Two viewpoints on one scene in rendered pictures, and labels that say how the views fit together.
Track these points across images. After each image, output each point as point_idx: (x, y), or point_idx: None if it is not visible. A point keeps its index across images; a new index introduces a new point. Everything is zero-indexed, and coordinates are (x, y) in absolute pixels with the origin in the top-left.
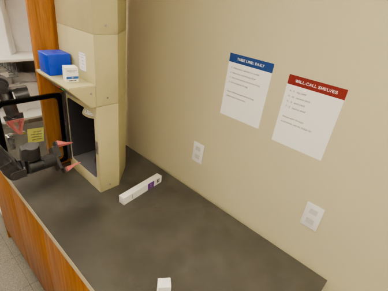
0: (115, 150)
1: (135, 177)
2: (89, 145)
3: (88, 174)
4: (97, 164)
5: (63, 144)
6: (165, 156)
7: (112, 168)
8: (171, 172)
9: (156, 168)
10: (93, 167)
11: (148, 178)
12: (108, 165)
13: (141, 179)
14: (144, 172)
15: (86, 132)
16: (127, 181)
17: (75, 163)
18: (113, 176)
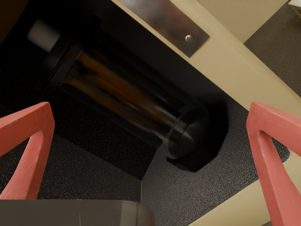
0: (200, 6)
1: (280, 72)
2: (122, 184)
3: (241, 206)
4: (248, 88)
5: (16, 191)
6: (230, 5)
7: (266, 68)
8: (275, 6)
9: (253, 41)
10: (218, 176)
11: (290, 41)
12: (257, 64)
13: (296, 53)
14: (260, 60)
15: (71, 167)
16: (297, 87)
17: (288, 116)
18: (293, 93)
